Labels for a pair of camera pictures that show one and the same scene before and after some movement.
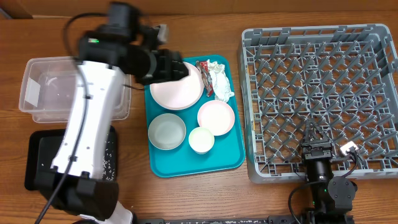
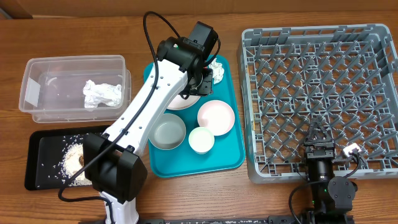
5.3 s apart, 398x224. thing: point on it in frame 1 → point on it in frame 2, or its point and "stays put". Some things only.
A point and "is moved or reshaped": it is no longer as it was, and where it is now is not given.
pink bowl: [216, 116] stays put
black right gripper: [324, 150] stays put
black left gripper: [172, 68] → [206, 85]
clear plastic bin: [48, 88] stays put
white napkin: [221, 82] is moved or reshaped
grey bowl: [166, 131] stays put
